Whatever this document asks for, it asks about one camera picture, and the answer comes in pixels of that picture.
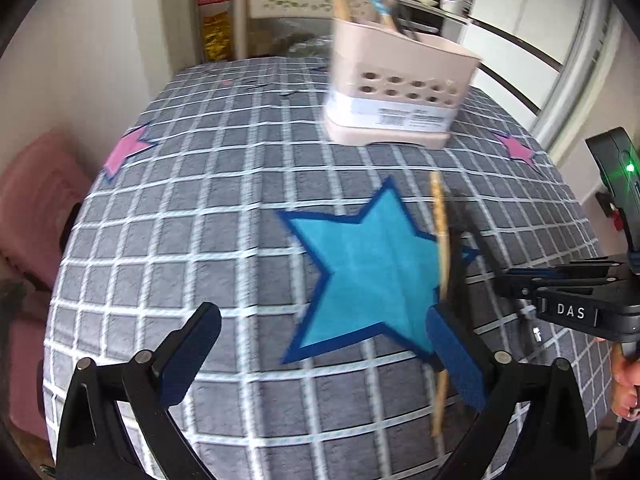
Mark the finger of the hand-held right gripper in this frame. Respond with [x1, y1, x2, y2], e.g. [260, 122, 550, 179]
[499, 258, 625, 284]
[494, 279, 551, 306]

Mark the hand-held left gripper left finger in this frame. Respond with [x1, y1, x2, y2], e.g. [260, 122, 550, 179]
[55, 301, 223, 480]

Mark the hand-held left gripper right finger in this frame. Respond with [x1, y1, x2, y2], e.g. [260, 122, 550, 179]
[425, 305, 593, 480]

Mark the grey translucent spoon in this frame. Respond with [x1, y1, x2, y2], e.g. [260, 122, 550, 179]
[444, 194, 494, 311]

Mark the beige plastic utensil holder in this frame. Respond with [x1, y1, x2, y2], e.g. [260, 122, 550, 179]
[322, 17, 484, 150]

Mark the person's right hand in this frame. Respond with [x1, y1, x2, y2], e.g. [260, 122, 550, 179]
[612, 344, 640, 422]

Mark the grey checked tablecloth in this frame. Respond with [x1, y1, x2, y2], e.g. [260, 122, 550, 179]
[42, 54, 617, 480]

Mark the blue star patch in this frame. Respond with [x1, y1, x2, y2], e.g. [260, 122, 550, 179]
[276, 176, 478, 366]

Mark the pink star patch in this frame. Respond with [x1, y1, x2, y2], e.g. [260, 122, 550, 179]
[102, 124, 159, 184]
[492, 132, 539, 166]

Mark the pink plastic stool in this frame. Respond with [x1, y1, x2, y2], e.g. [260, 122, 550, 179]
[0, 129, 94, 438]

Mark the white refrigerator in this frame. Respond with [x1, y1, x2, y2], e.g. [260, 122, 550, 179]
[459, 0, 602, 113]

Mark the black built-in oven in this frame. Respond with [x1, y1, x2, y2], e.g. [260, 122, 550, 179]
[394, 0, 471, 37]

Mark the clear plastic bag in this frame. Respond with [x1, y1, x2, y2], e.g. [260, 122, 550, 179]
[279, 29, 336, 59]

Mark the yellow package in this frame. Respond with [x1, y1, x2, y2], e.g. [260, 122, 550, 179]
[199, 9, 234, 62]

